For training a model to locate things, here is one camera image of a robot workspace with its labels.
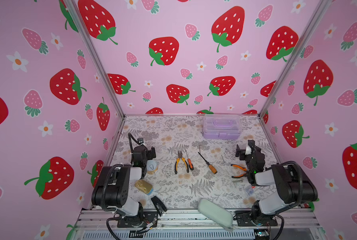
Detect small black clip device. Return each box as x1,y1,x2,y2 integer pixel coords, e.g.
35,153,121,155
151,196,167,217

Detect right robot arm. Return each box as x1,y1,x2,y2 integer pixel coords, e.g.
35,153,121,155
233,140,318,227

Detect large orange handled screwdriver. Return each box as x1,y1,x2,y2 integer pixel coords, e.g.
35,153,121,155
198,152,217,174

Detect purple plastic tool box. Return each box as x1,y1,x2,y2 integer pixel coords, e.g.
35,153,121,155
202,114,242,140

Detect small clear screw bag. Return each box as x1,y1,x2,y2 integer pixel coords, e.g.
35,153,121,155
244,186,255,196

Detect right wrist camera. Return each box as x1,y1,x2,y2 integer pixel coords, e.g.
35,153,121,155
245,145,254,155

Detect yellow handled combination pliers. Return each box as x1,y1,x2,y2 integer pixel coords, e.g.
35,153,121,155
174,150,190,175

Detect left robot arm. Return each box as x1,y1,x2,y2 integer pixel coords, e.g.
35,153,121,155
91,145,156,218

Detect aluminium front rail frame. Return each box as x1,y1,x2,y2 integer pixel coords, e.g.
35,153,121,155
71,209,327,240

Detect small orange black screwdriver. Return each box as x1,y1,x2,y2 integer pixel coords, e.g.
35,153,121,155
185,151,194,171

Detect rectangular gold fish tin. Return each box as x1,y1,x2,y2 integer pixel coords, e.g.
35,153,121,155
135,179,153,195

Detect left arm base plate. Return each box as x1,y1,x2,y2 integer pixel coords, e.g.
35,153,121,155
117,211,159,228

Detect orange handled long-nose pliers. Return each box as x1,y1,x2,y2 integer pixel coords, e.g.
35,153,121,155
230,163,248,179

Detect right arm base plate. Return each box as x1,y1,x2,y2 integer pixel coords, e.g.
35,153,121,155
233,211,278,227

